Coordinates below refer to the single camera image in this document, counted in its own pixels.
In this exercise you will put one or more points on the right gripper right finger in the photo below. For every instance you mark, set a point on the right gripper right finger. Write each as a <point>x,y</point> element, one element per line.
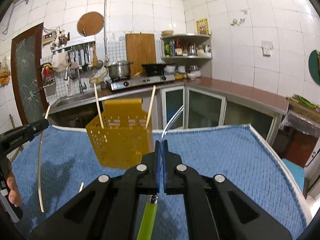
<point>215,208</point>

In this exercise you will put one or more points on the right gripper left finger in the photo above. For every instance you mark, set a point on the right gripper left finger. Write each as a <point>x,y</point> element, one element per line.
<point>107,207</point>

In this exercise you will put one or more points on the green handled fork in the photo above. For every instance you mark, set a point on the green handled fork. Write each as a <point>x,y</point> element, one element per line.
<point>148,219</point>

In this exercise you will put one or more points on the person left hand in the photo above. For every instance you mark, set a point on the person left hand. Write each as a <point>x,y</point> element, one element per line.
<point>14,194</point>

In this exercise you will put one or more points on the yellow perforated utensil holder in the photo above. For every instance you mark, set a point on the yellow perforated utensil holder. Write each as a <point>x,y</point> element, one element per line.
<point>121,134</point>

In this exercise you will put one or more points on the steel sink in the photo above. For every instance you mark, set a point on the steel sink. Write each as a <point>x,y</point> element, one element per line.
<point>69,102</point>

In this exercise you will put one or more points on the steel cooking pot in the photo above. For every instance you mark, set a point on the steel cooking pot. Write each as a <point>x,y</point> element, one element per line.
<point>119,69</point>

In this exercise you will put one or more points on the wooden crate with vegetables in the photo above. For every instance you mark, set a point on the wooden crate with vegetables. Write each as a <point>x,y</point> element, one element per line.
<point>303,107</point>

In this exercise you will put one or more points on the round woven mat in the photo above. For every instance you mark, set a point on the round woven mat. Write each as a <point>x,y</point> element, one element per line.
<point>90,23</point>

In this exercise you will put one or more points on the black wok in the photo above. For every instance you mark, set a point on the black wok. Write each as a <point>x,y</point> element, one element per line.
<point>154,69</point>

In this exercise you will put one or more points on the wooden cutting board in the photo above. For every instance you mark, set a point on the wooden cutting board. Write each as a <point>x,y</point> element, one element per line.
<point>140,49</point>

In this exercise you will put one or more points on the wall utensil rack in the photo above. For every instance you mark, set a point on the wall utensil rack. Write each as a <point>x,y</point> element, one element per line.
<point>73,43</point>

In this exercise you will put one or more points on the corner wall shelf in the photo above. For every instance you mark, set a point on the corner wall shelf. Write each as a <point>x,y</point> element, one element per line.
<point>188,50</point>

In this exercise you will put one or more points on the white wall socket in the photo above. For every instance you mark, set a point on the white wall socket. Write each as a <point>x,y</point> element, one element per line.
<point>267,47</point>

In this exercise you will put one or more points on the green round wall board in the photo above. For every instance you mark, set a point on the green round wall board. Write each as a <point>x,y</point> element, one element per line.
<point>313,65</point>

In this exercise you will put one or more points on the yellow wall poster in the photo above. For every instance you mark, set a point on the yellow wall poster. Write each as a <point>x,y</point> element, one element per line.
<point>202,26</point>

